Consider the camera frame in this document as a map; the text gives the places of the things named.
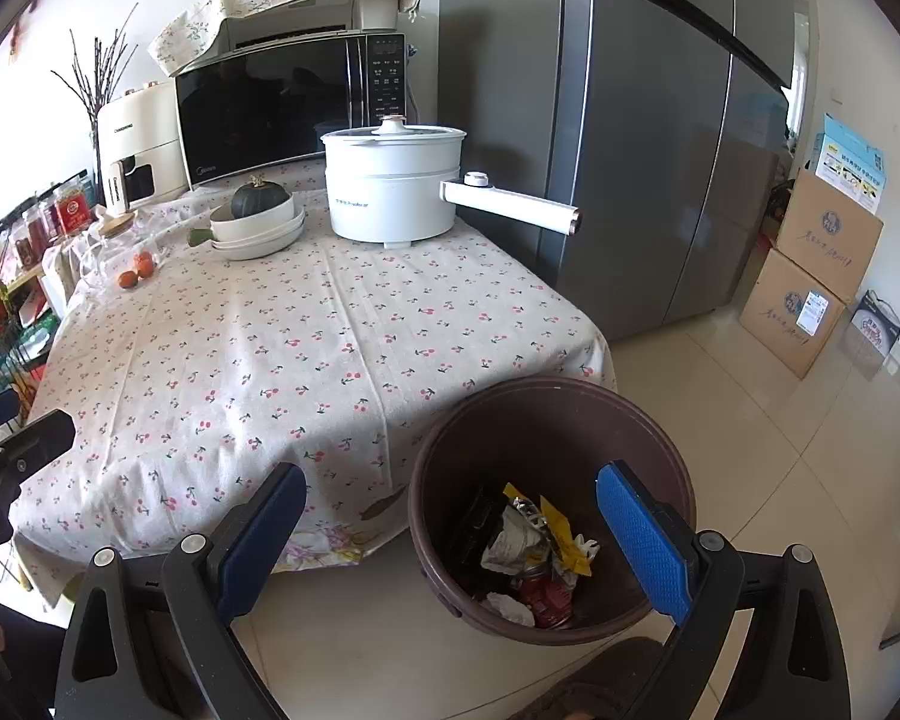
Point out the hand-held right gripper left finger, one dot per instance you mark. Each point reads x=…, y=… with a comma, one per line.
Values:
x=259, y=540

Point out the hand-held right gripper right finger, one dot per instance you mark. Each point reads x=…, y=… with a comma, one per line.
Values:
x=645, y=540

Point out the yellow snack wrapper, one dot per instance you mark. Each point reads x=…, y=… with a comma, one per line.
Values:
x=566, y=540

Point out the red drink can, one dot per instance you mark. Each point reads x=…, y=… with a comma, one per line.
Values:
x=544, y=600

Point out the silver foil wrapper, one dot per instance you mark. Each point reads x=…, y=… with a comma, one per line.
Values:
x=521, y=502

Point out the white snack bag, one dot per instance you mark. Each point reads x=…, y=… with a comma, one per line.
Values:
x=510, y=540

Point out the brown plastic trash bin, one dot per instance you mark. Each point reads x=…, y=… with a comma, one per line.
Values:
x=555, y=427

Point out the white tissue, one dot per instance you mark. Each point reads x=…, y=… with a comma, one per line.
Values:
x=510, y=607

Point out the black plastic food tray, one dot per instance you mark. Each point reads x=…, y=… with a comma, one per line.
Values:
x=476, y=532

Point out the cherry print tablecloth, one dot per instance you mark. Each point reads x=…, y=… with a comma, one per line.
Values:
x=270, y=352

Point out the glass teapot with wooden lid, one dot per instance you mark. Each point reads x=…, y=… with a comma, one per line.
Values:
x=112, y=225

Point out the cardboard box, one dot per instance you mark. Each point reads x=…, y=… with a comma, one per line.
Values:
x=825, y=232
x=787, y=315

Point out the glass vase with dry branches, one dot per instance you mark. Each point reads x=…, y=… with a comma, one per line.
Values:
x=94, y=165

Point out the cream plate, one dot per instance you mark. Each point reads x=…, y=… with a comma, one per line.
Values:
x=270, y=253
x=296, y=229

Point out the stack of white bowls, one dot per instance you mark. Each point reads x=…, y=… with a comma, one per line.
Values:
x=255, y=229

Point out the white and purple bag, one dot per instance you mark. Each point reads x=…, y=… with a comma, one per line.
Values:
x=874, y=330

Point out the cream air fryer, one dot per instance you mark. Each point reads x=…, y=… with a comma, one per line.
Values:
x=142, y=127

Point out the green pumpkin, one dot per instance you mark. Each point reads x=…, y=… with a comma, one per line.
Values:
x=259, y=202

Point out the white electric cooking pot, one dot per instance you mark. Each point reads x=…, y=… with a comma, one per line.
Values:
x=390, y=195

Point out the grey refrigerator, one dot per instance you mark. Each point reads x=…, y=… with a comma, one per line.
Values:
x=630, y=165

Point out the black microwave oven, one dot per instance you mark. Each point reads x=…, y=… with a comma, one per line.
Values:
x=270, y=105

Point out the blue and white carton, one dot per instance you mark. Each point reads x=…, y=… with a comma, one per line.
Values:
x=847, y=165

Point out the floral dust cover cloth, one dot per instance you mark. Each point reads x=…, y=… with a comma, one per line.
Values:
x=187, y=30

